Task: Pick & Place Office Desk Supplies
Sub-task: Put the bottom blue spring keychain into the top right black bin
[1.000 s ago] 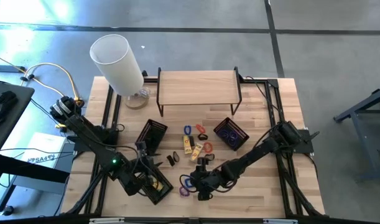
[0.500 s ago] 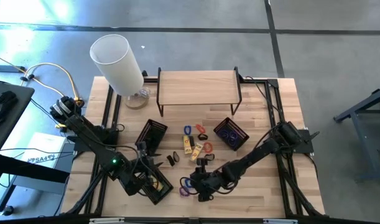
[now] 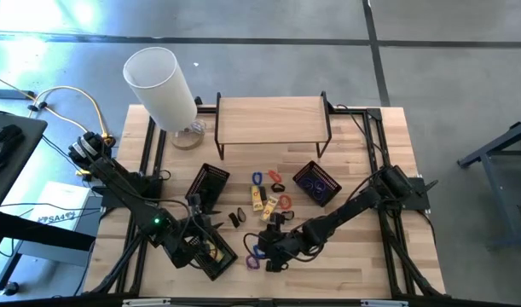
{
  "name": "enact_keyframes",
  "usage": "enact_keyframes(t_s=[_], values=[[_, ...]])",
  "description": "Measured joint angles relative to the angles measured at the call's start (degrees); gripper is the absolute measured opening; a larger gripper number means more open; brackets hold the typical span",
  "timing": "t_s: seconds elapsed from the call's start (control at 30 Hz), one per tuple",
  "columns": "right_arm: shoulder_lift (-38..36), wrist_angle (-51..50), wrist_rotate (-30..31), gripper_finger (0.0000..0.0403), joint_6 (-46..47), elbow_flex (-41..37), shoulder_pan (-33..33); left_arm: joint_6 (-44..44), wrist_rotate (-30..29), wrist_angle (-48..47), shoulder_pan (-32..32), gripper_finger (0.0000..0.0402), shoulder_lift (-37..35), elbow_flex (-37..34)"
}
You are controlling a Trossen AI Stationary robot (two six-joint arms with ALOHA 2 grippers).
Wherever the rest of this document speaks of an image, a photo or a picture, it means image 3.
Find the beige package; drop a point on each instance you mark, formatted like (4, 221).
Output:
(269, 209)

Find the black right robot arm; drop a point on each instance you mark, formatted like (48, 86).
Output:
(349, 209)

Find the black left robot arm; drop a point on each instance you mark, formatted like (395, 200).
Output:
(128, 196)

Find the wooden shelf riser black legs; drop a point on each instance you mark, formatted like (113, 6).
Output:
(273, 119)

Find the black glove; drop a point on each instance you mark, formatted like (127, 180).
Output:
(2, 145)

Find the black caster wheel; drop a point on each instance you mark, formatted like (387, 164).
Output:
(10, 289)

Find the black round object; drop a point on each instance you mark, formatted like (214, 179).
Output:
(234, 220)

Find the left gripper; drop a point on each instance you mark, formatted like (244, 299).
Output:
(198, 221)

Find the yellow crayon box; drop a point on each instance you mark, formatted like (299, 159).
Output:
(211, 251)
(256, 200)

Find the table lamp with white shade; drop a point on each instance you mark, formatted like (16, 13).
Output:
(162, 89)

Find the white box with print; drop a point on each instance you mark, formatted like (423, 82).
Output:
(59, 200)

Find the blue-grey metal table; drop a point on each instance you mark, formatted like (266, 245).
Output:
(499, 143)

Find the black desk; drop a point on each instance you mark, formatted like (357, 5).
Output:
(30, 136)

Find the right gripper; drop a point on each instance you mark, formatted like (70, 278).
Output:
(281, 245)

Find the black slotted plastic basket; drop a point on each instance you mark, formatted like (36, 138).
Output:
(305, 172)
(226, 264)
(209, 183)

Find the silver aluminium rail bracket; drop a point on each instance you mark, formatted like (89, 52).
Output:
(383, 303)
(145, 303)

